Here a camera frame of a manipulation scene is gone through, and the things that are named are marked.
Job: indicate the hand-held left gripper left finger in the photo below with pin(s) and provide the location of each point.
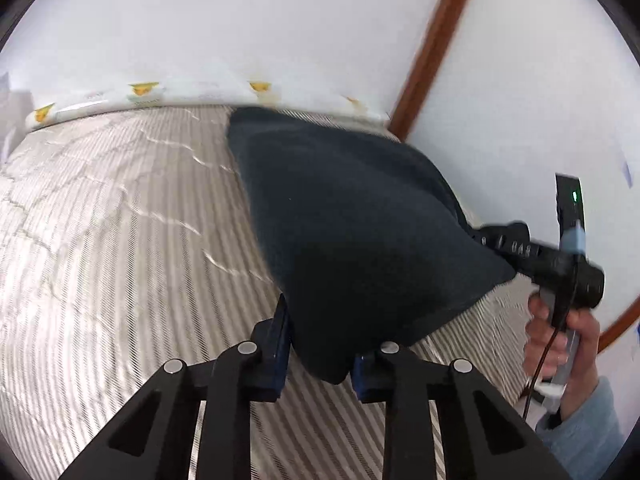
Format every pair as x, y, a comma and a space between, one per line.
284, 360

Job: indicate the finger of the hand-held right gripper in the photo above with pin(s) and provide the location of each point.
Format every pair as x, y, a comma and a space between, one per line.
510, 245

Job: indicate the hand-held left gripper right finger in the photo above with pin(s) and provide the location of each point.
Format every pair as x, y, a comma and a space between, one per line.
357, 377

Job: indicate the black t-shirt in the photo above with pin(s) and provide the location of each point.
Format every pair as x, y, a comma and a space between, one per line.
360, 235

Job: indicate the person's right hand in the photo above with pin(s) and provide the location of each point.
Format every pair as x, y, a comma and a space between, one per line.
585, 360

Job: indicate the brown wooden trim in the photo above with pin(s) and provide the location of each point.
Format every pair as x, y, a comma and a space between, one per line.
435, 45
622, 320

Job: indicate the striped mattress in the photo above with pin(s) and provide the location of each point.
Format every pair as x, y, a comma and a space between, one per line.
125, 235

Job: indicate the white pillow with yellow print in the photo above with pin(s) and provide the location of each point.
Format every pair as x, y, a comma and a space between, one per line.
200, 92

